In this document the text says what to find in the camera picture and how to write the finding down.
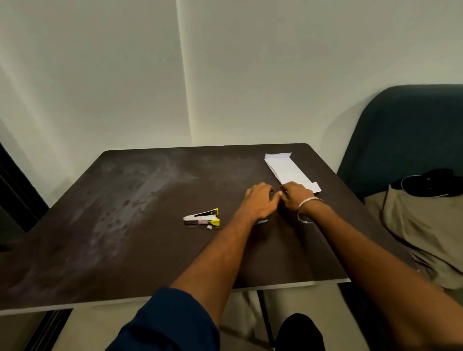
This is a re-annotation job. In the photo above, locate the person's right hand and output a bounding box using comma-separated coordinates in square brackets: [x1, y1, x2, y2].
[280, 182, 319, 212]

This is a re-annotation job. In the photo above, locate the person's left hand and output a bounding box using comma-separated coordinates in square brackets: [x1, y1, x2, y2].
[234, 182, 283, 224]

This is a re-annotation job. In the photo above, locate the person's right forearm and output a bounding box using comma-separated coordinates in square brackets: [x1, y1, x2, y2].
[299, 200, 463, 351]

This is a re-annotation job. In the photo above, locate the person's left forearm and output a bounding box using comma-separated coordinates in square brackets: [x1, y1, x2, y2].
[169, 213, 259, 327]

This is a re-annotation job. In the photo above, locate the white folded paper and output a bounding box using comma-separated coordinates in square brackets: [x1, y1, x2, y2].
[264, 152, 322, 194]

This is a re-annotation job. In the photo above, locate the white and yellow stapler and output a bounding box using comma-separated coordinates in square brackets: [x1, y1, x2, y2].
[183, 208, 221, 229]

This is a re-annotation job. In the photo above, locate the black metal table leg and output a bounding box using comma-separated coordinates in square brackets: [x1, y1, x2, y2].
[256, 289, 276, 350]

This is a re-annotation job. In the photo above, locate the dark teal sofa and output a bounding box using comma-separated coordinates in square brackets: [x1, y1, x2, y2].
[336, 84, 463, 203]

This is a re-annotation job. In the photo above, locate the person's black trouser knee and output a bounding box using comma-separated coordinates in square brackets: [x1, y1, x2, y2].
[274, 313, 326, 351]

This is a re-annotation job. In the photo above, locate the black cap with white trim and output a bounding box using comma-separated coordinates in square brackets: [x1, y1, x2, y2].
[391, 169, 463, 199]

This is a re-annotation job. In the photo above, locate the beige cloth bag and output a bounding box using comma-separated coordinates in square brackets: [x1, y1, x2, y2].
[363, 184, 463, 290]

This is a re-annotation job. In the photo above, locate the dark blue shirt sleeve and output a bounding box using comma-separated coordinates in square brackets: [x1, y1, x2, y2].
[106, 287, 221, 351]

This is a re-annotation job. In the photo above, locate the silver metal bracelet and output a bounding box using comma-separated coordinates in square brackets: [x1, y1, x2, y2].
[297, 197, 325, 224]

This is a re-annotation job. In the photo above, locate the dark door frame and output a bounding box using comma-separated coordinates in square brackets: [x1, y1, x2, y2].
[0, 142, 50, 252]

